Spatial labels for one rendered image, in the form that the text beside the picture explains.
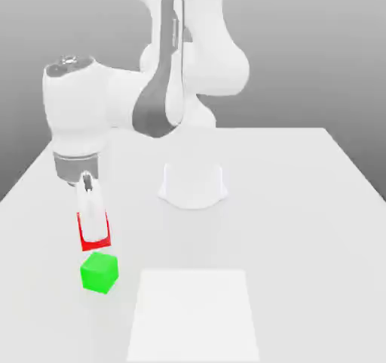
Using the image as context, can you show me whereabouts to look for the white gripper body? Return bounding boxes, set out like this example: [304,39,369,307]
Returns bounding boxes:
[75,171,106,217]

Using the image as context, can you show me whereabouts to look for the small red cube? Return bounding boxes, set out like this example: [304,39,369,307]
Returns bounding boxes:
[76,211,112,253]

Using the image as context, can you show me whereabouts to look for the small green cube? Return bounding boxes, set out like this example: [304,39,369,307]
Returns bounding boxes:
[80,251,120,295]

